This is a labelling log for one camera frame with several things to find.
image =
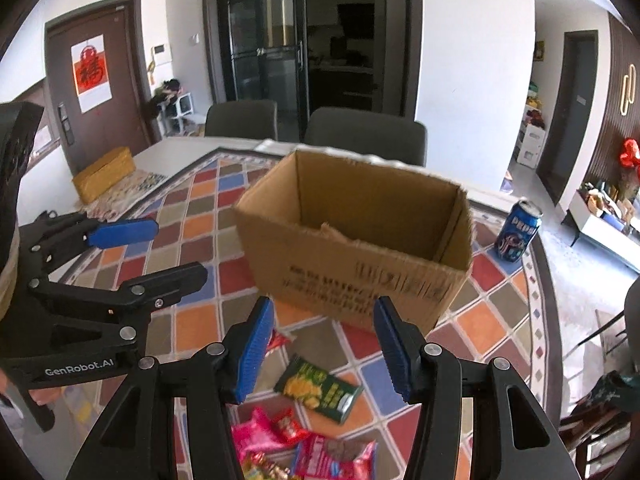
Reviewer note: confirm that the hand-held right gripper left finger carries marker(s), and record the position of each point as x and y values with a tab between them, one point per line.
254	355

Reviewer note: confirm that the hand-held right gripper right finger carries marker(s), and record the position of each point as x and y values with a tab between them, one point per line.
392	355

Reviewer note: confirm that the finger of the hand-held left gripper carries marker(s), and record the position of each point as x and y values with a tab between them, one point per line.
165	282
125	232

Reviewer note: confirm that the green cracker packet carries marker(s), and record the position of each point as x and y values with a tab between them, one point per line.
317	387

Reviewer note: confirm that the brown cardboard box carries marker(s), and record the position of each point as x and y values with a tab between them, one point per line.
310	240

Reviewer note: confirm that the person's left hand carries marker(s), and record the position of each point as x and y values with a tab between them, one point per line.
46	396

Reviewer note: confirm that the red orange snack packet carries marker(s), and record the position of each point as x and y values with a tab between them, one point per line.
277	344

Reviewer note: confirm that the patterned placemat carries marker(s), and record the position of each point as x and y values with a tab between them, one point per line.
135	190

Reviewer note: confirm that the multicoloured checked tablecloth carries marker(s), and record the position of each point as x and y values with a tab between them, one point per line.
200	240

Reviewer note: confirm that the yellow woven box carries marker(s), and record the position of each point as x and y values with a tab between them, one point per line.
102	175

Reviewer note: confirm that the yellow snack packet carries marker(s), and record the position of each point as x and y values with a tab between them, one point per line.
265	469

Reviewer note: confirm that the large pink snack packet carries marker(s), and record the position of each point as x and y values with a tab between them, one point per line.
332	460

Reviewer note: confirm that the brown entrance door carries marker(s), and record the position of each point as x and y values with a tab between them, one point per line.
125	105

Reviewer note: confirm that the dark bag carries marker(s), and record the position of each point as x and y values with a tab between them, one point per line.
162	97

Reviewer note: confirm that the small white appliance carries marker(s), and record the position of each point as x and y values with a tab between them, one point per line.
185	104

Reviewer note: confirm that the grey dining chair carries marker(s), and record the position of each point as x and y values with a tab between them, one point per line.
365	135
240	119

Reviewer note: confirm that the white and red door poster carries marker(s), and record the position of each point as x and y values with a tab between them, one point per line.
91	72

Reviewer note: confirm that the blue soda can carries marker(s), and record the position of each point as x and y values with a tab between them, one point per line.
517	232

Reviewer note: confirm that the dark chair with clothes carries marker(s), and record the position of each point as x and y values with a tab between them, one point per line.
607	410

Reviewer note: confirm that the black framed glass door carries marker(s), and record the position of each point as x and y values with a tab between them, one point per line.
265	35

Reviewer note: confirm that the white low cabinet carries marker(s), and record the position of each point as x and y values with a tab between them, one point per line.
605	235

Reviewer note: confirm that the white storage box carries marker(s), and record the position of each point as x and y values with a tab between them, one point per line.
530	145

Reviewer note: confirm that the dark interior door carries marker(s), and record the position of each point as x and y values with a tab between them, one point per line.
567	110

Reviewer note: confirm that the red balloon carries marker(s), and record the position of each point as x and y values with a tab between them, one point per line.
631	155

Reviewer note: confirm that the wall intercom panel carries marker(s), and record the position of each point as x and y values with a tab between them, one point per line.
158	50

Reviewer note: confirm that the small picture frame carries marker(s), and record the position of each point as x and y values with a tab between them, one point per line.
539	51

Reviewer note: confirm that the gold wall ornament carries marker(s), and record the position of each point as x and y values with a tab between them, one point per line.
628	90

